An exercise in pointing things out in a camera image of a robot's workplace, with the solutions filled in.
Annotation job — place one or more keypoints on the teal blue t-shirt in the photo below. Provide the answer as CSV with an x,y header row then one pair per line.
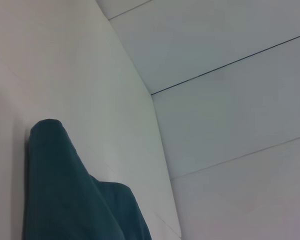
x,y
70,195

